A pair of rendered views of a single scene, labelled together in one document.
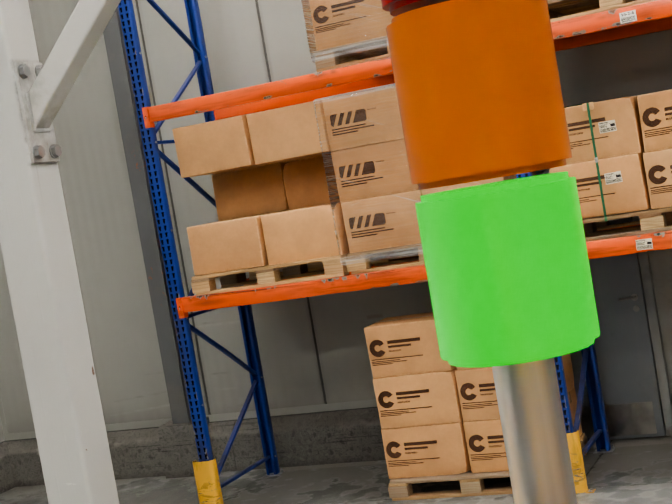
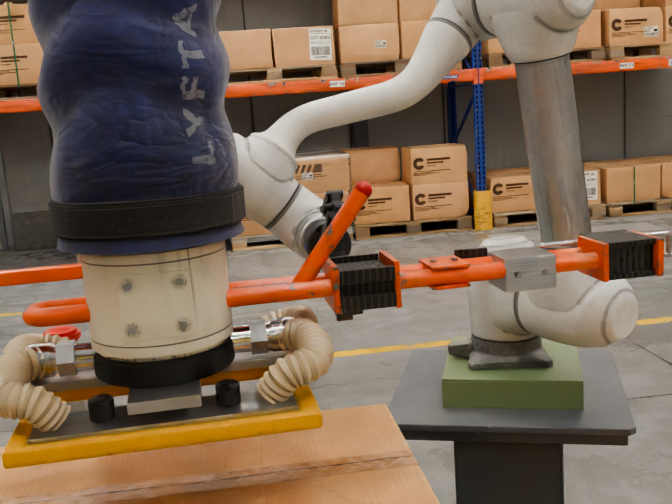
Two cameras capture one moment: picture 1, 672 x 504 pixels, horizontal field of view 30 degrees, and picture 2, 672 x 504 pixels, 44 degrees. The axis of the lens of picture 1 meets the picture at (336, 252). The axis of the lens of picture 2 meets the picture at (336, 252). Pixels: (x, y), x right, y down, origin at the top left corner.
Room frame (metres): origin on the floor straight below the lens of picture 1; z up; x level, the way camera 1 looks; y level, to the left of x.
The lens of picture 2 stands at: (-0.51, -0.73, 1.42)
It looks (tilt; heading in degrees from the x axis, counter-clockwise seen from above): 11 degrees down; 330
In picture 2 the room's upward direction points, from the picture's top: 4 degrees counter-clockwise
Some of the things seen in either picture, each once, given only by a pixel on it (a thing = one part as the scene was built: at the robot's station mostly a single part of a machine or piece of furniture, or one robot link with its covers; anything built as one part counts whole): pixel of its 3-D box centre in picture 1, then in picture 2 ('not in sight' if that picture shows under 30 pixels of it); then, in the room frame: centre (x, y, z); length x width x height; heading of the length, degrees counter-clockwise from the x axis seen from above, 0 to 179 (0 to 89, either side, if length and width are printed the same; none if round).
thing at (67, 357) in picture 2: not in sight; (165, 353); (0.44, -1.04, 1.12); 0.34 x 0.25 x 0.06; 69
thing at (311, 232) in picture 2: not in sight; (330, 246); (0.63, -1.39, 1.18); 0.09 x 0.07 x 0.08; 159
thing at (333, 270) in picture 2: not in sight; (360, 281); (0.35, -1.27, 1.19); 0.10 x 0.08 x 0.06; 159
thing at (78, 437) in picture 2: not in sight; (166, 411); (0.35, -1.00, 1.08); 0.34 x 0.10 x 0.05; 69
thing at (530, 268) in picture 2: not in sight; (521, 268); (0.28, -1.47, 1.18); 0.07 x 0.07 x 0.04; 69
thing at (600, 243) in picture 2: not in sight; (619, 255); (0.22, -1.60, 1.19); 0.08 x 0.07 x 0.05; 69
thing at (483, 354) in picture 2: not in sight; (497, 343); (0.87, -1.94, 0.85); 0.22 x 0.18 x 0.06; 54
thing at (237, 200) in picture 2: not in sight; (149, 207); (0.44, -1.04, 1.30); 0.23 x 0.23 x 0.04
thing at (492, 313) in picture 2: not in sight; (507, 284); (0.84, -1.96, 0.98); 0.18 x 0.16 x 0.22; 3
